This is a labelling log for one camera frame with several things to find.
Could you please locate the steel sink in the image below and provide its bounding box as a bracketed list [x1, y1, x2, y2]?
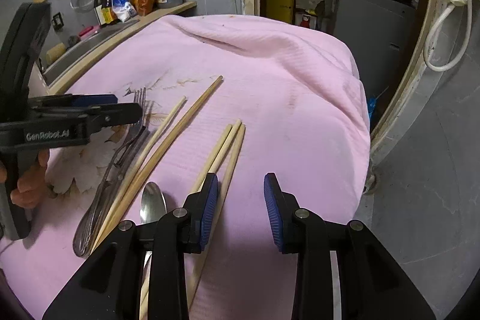
[41, 18, 139, 84]

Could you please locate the metal spoon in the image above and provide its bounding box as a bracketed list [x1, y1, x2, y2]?
[139, 182, 167, 268]

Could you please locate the metal fork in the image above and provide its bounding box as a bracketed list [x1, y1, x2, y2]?
[101, 89, 151, 193]
[72, 88, 147, 258]

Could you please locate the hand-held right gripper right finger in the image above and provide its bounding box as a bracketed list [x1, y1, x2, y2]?
[263, 173, 436, 320]

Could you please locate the tan loofah sponge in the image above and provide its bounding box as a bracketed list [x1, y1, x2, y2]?
[46, 46, 68, 63]

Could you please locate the person's left hand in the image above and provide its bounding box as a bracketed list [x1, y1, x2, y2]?
[0, 149, 50, 210]

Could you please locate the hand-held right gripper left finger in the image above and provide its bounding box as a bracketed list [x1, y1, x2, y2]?
[42, 173, 219, 320]

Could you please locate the white salt bag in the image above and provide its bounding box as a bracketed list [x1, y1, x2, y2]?
[112, 0, 137, 22]

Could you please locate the white cable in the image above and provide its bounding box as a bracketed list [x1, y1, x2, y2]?
[424, 0, 473, 72]

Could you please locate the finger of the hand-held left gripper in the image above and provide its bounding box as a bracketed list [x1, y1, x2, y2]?
[30, 94, 119, 109]
[87, 103, 144, 129]

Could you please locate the dark pump bottle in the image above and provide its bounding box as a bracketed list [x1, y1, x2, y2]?
[92, 0, 104, 26]

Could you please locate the wooden chopstick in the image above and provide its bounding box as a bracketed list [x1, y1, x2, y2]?
[92, 96, 187, 242]
[90, 76, 224, 253]
[202, 119, 242, 180]
[186, 123, 246, 309]
[139, 124, 233, 320]

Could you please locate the grey cabinet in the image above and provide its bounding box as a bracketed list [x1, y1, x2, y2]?
[332, 0, 417, 103]

